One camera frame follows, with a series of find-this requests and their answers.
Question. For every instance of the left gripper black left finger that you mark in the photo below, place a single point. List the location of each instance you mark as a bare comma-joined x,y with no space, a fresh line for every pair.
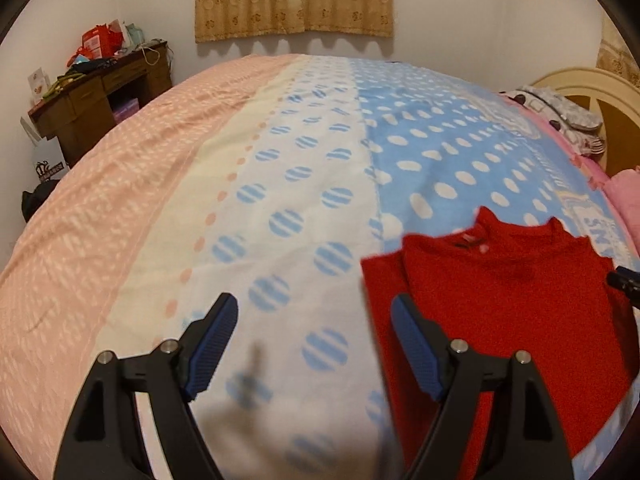
103,438

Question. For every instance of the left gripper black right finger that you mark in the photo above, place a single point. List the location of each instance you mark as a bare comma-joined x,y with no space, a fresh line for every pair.
524,439

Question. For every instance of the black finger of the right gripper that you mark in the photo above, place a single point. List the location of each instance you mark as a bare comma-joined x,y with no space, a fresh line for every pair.
628,282

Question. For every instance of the red knitted sweater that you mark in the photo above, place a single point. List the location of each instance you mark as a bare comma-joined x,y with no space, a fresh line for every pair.
504,288

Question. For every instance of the pink fluffy blanket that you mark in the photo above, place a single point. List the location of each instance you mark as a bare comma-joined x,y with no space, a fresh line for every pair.
623,191

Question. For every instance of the grey patterned pillow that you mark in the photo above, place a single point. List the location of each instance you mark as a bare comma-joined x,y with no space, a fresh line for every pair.
577,125

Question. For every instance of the cream wooden headboard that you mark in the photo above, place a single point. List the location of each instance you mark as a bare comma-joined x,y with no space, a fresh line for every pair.
615,100

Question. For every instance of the black bag on floor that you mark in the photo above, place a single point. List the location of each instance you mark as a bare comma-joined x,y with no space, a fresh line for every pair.
32,201

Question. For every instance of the white paper bag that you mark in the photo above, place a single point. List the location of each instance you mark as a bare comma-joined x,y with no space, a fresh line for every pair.
47,156

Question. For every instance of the pink blue patterned bedspread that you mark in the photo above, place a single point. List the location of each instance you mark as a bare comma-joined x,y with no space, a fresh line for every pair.
270,178

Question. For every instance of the dark wooden desk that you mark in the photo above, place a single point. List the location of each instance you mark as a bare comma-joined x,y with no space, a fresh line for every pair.
84,111

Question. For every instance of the white card on desk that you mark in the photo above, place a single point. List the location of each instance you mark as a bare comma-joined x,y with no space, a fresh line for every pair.
39,85

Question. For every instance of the red gift box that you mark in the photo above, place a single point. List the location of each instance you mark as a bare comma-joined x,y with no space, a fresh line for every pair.
102,41

